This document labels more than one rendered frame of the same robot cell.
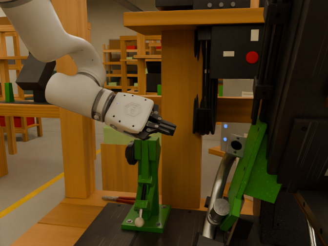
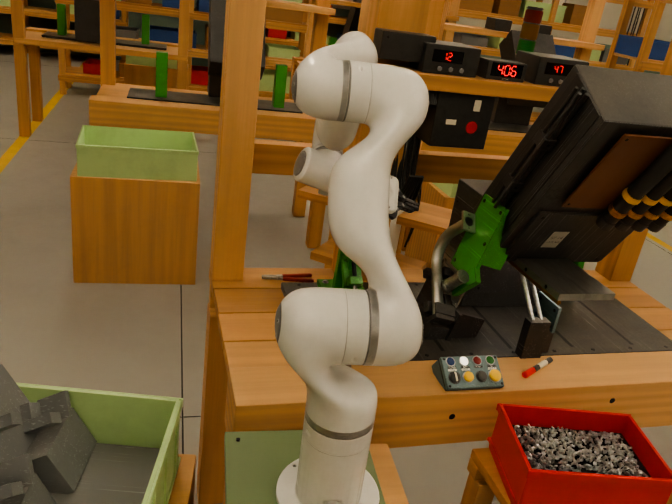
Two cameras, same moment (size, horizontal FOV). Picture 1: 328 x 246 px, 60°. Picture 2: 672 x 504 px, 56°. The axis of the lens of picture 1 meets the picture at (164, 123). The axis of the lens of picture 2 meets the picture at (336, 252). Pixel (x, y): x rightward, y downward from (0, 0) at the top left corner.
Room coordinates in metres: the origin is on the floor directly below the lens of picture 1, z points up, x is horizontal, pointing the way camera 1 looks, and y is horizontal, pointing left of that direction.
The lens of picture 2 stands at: (-0.56, 0.87, 1.74)
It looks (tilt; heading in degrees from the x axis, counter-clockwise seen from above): 23 degrees down; 331
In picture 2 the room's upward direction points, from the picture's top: 8 degrees clockwise
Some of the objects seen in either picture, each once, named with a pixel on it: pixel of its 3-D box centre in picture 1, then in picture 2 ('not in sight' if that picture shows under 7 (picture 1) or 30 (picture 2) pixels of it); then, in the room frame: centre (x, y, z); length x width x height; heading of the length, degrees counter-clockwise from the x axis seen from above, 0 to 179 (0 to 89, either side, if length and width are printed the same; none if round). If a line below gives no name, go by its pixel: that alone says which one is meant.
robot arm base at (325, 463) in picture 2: not in sight; (333, 456); (0.19, 0.40, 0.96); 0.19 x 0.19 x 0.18
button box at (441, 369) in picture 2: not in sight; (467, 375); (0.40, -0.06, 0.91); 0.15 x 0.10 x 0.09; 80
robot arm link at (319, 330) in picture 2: not in sight; (328, 356); (0.20, 0.44, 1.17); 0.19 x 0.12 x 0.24; 71
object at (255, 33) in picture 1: (239, 52); (453, 116); (0.88, -0.23, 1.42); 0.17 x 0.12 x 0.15; 80
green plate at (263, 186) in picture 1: (259, 163); (489, 238); (0.61, -0.21, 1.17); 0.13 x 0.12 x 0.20; 80
